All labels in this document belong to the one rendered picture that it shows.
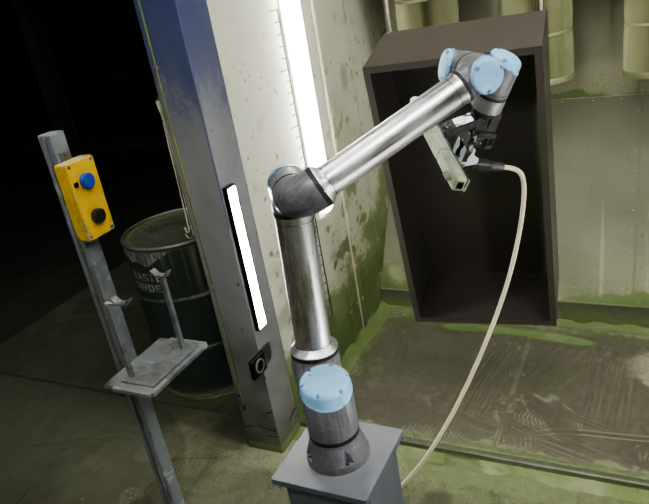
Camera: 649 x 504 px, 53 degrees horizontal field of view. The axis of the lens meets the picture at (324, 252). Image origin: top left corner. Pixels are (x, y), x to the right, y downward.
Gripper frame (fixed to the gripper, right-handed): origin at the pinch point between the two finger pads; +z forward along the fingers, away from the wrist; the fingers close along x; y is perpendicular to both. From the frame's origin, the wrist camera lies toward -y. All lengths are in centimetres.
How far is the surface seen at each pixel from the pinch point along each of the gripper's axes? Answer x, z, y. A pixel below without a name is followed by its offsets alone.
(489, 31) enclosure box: 50, -22, 23
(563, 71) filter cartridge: 113, 20, 107
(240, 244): 35, 69, -54
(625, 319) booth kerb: 29, 109, 148
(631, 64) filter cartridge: 95, 4, 126
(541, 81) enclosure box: 22.3, -19.2, 31.8
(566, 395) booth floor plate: -11, 114, 95
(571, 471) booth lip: -51, 105, 71
